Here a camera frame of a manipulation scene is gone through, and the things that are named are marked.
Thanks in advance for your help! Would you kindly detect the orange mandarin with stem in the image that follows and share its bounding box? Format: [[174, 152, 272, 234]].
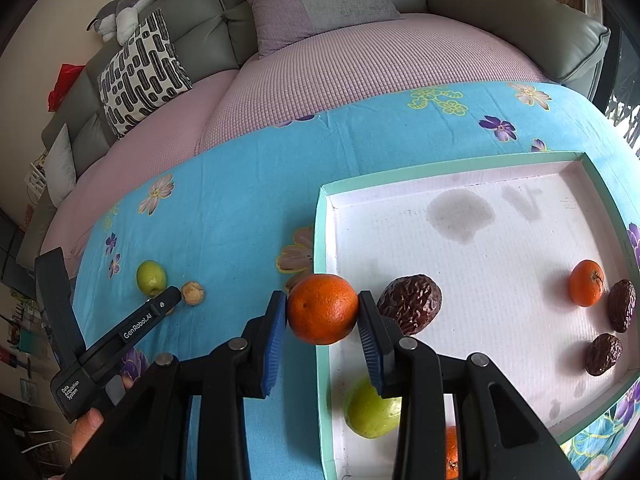
[[568, 260, 605, 307]]

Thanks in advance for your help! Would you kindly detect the dried red date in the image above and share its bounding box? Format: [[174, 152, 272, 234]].
[[376, 274, 442, 336], [606, 280, 637, 333], [585, 334, 623, 376]]

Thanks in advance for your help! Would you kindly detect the husky plush toy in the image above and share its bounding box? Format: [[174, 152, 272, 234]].
[[87, 0, 156, 46]]

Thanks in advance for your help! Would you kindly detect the green shallow cardboard tray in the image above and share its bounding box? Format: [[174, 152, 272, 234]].
[[314, 152, 639, 479]]

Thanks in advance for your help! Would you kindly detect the purple grey cushion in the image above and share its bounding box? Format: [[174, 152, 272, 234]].
[[246, 0, 400, 58]]

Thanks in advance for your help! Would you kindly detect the pink sofa seat cover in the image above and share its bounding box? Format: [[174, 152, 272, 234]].
[[17, 14, 544, 274]]

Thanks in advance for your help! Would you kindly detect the orange mandarin front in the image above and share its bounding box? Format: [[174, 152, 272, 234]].
[[288, 274, 358, 346]]

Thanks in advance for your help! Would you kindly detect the black white patterned cushion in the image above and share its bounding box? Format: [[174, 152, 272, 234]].
[[96, 9, 192, 139]]

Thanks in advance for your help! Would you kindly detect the green jujube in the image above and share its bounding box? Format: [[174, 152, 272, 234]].
[[136, 260, 167, 298], [343, 376, 402, 440]]

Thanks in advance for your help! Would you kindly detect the blue floral tablecloth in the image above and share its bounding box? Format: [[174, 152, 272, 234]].
[[73, 82, 639, 388]]

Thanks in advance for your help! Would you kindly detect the grey sofa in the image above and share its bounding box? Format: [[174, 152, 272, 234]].
[[14, 0, 612, 271]]

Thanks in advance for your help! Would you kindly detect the red bag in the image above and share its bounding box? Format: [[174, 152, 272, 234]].
[[47, 63, 85, 113]]

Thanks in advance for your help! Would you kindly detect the white magazine rack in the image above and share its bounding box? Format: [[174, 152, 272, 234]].
[[25, 152, 47, 206]]

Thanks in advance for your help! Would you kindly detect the person left hand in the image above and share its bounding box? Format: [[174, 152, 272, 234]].
[[70, 408, 104, 463]]

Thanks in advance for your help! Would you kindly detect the light grey cushion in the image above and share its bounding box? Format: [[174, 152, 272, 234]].
[[43, 124, 77, 208]]

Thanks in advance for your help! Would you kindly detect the walnut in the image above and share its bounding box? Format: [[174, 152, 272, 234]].
[[181, 281, 205, 307]]

